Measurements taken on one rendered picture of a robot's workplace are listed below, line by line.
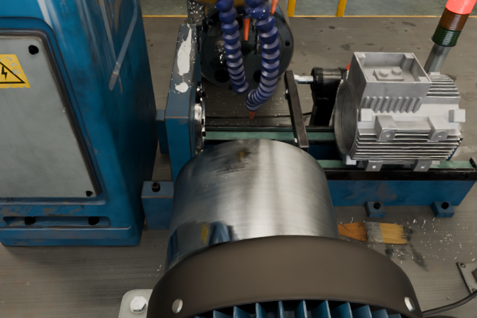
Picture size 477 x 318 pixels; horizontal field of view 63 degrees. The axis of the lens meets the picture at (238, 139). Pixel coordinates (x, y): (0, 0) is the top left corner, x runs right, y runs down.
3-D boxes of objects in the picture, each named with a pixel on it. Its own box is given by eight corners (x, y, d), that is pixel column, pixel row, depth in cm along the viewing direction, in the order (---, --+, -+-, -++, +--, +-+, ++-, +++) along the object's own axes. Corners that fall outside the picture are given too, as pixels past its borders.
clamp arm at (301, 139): (280, 79, 94) (294, 157, 76) (282, 69, 92) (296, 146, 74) (295, 79, 94) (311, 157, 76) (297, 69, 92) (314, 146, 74)
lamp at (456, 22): (443, 30, 98) (451, 13, 95) (434, 19, 103) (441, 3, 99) (467, 30, 98) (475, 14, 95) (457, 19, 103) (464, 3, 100)
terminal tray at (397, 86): (357, 113, 74) (367, 83, 69) (345, 80, 82) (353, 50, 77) (419, 114, 75) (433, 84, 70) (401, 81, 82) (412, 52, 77)
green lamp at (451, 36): (436, 46, 101) (443, 30, 98) (428, 34, 106) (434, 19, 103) (459, 46, 102) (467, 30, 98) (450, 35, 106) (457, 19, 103)
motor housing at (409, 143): (344, 181, 82) (368, 113, 69) (327, 121, 96) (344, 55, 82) (436, 182, 83) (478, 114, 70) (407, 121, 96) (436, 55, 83)
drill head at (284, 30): (192, 113, 97) (185, 20, 79) (199, 30, 126) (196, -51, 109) (291, 113, 98) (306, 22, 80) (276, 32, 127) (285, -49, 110)
